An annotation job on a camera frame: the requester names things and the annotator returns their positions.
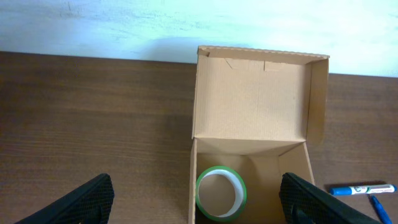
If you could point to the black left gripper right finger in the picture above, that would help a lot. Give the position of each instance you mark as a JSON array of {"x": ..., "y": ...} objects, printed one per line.
[{"x": 302, "y": 202}]

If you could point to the blue ballpoint pen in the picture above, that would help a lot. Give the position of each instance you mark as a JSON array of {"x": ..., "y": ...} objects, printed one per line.
[{"x": 383, "y": 216}]

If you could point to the cardboard box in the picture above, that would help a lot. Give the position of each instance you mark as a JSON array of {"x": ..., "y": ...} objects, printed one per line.
[{"x": 256, "y": 111}]

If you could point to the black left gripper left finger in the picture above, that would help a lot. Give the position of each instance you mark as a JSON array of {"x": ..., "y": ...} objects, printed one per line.
[{"x": 90, "y": 203}]

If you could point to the blue white marker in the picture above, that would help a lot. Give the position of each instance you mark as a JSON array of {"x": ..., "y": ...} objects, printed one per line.
[{"x": 364, "y": 189}]

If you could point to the green tape roll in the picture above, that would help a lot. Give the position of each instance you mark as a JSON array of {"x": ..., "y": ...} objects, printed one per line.
[{"x": 220, "y": 194}]

